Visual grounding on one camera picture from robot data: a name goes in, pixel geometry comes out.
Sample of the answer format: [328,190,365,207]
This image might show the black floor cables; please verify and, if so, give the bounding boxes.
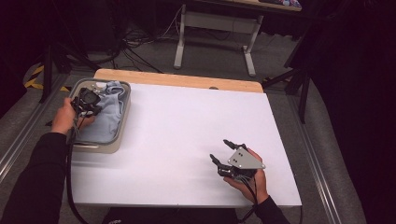
[106,6,185,74]

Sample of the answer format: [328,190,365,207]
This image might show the person's right hand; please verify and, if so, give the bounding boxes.
[222,147,270,205]

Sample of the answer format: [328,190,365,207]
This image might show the beige plastic basket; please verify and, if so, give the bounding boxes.
[67,77,132,155]

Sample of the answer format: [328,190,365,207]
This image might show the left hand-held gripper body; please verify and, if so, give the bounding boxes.
[70,87,104,118]

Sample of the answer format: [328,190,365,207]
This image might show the yellow black hazard tape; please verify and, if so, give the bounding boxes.
[23,64,71,93]

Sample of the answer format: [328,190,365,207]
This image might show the right hand-held gripper cable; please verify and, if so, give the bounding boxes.
[237,176,260,223]

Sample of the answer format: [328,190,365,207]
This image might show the grey metal-legged desk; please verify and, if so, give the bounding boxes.
[173,0,303,77]

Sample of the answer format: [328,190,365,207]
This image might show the grey ribbed sock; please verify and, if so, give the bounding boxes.
[66,82,303,208]

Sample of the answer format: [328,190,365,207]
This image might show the light blue tank top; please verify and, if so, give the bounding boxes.
[74,80,126,145]

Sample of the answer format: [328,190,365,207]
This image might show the person's left hand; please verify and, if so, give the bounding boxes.
[50,97,96,135]

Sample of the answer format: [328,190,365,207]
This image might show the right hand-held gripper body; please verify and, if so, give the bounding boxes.
[217,147,267,182]

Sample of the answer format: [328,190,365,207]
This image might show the person's dark clothed torso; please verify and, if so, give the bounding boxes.
[101,207,239,224]

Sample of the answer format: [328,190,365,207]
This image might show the black curtain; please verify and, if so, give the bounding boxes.
[0,0,54,116]
[292,0,396,224]

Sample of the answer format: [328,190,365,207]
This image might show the aluminium floor rail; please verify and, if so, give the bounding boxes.
[0,73,71,183]
[286,92,344,224]

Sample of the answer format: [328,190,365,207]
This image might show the colourful cloth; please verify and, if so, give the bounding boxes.
[258,0,303,8]

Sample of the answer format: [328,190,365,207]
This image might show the hand-held gripper cable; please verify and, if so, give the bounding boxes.
[237,176,260,223]
[64,111,92,224]

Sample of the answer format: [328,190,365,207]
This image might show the left hand-held gripper cable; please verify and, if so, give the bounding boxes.
[64,111,92,224]

